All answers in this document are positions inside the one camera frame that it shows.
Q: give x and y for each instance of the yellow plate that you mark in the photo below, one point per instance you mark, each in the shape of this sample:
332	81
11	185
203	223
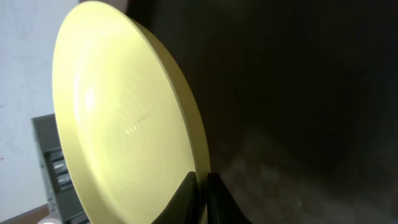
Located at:
128	123

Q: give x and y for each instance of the grey dishwasher rack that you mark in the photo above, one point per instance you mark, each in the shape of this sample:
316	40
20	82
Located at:
62	198

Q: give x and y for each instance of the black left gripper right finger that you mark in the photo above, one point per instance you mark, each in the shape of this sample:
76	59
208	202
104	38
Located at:
222	208

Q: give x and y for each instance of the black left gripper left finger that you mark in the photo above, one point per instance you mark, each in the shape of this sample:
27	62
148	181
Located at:
183	207

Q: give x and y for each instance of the brown serving tray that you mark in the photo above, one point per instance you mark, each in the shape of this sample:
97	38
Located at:
298	100

